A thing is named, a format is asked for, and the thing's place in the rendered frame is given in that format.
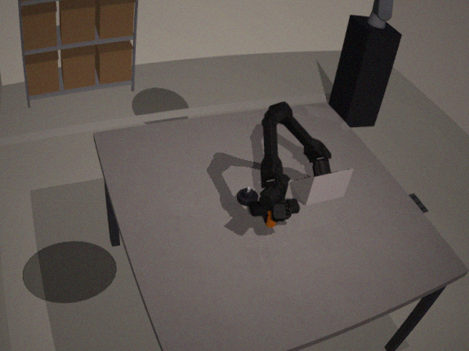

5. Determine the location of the orange cylinder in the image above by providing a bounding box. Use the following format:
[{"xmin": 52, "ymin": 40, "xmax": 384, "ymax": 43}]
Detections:
[{"xmin": 265, "ymin": 211, "xmax": 276, "ymax": 228}]

